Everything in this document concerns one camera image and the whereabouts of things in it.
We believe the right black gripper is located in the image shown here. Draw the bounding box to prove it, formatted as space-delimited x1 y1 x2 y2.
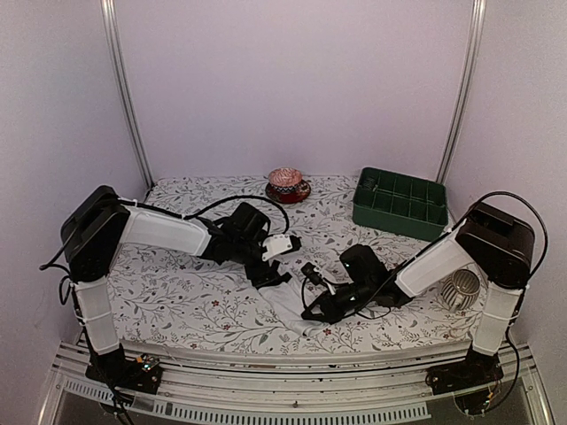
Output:
302 279 374 325

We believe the white black-trimmed underwear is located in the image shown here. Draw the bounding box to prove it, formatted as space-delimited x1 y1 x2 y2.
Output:
259 278 327 337

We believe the green divided organizer tray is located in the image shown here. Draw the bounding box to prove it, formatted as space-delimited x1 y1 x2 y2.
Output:
353 167 449 242

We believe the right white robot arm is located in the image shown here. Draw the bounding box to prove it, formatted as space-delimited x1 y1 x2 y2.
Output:
301 194 542 386

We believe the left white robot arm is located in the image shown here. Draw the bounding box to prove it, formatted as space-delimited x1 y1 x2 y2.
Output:
56 185 295 384

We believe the red patterned bowl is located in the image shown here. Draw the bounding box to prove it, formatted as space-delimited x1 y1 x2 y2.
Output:
268 167 303 194

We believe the dark red saucer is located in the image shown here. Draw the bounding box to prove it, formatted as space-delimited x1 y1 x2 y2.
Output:
265 180 311 205

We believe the striped glass mug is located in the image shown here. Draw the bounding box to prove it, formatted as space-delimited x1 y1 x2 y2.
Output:
440 269 480 313

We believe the floral tablecloth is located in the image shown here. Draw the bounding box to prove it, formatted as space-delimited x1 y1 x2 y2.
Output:
107 175 485 356

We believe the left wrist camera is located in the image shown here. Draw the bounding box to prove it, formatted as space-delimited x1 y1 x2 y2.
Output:
262 234 301 261

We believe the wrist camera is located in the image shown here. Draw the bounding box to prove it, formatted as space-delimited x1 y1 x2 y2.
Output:
300 262 337 295
262 234 301 261

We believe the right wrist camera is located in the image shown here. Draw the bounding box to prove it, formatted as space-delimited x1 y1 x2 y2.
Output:
300 262 337 295

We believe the front aluminium rail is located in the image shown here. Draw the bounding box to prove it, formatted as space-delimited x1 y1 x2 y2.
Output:
32 338 560 424

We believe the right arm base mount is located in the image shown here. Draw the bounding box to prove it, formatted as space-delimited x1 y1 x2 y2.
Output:
425 346 503 395

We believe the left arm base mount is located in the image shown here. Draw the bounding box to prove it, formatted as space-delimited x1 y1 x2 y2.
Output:
85 344 163 395

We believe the left aluminium frame post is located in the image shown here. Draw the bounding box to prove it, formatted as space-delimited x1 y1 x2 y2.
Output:
100 0 154 190

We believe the aluminium frame post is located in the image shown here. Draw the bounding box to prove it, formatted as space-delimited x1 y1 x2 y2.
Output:
100 0 154 190
436 0 486 184

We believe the right aluminium frame post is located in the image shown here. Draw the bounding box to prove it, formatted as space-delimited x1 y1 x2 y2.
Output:
436 0 486 184

